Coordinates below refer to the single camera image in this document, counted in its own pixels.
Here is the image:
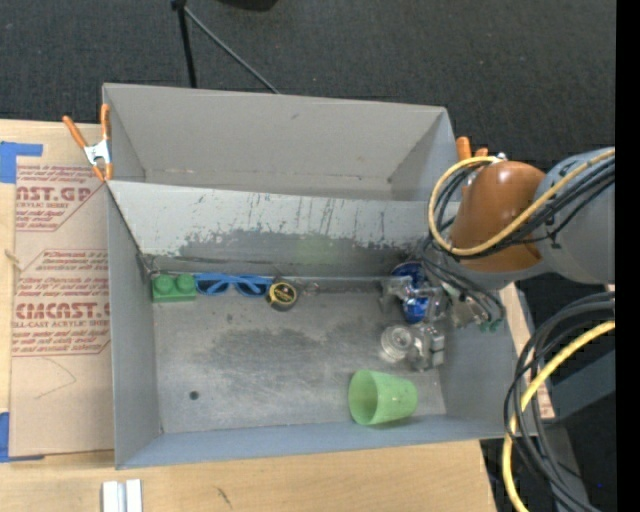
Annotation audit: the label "grey metal bin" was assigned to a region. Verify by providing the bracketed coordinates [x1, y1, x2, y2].
[101, 82, 522, 471]

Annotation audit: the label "brown cardboard board red print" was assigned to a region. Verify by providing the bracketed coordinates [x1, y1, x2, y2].
[0, 118, 117, 462]

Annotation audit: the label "clear glass knob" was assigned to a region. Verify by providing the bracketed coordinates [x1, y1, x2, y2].
[380, 324, 415, 363]

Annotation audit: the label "black and yellow tape measure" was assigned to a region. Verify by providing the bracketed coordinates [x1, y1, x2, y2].
[268, 280, 300, 313]

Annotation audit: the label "blue ball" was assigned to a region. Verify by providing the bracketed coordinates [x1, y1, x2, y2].
[391, 261, 432, 325]

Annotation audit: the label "blue sunglasses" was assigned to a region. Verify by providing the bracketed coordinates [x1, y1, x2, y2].
[193, 272, 275, 298]

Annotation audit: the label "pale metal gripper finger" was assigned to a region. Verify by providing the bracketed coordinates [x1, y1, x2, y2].
[410, 326, 447, 373]
[378, 275, 446, 322]

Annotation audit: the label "green plastic cup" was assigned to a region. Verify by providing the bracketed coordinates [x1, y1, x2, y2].
[347, 369, 420, 427]

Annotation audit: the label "green toy building block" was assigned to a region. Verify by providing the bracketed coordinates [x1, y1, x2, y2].
[151, 272, 198, 304]

